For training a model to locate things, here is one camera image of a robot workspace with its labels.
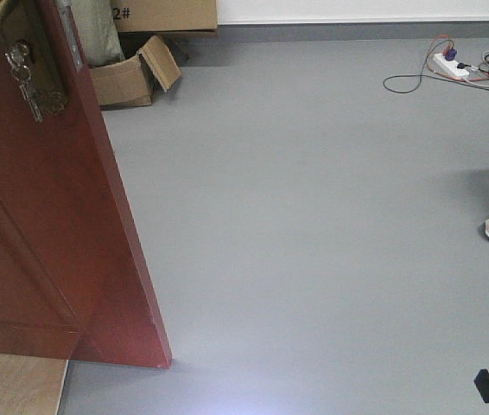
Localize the dark looped cable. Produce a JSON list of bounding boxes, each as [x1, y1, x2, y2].
[[383, 41, 489, 101]]

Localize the brown wooden door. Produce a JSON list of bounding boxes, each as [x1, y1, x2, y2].
[[0, 1, 172, 368]]

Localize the open cardboard box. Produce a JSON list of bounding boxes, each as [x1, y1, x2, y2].
[[90, 35, 181, 107]]

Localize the plywood base platform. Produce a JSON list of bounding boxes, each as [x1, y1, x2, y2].
[[0, 354, 68, 414]]

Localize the white power strip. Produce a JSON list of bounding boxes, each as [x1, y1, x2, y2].
[[431, 53, 469, 80]]

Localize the orange cable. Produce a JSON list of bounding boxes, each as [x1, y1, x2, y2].
[[426, 35, 489, 83]]

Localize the large labelled cardboard box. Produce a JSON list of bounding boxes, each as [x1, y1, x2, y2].
[[110, 0, 218, 33]]

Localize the silver keys in lock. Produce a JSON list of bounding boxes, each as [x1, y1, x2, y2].
[[5, 41, 44, 123]]

